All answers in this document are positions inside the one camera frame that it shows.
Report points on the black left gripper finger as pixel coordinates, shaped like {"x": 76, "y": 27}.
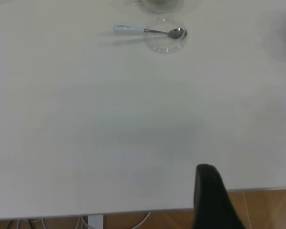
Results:
{"x": 212, "y": 202}

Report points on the clear round glass lid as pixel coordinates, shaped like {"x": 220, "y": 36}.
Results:
{"x": 165, "y": 46}

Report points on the clear glass cup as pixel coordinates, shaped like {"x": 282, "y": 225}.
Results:
{"x": 162, "y": 6}

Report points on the white table leg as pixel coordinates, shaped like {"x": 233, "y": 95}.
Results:
{"x": 95, "y": 223}

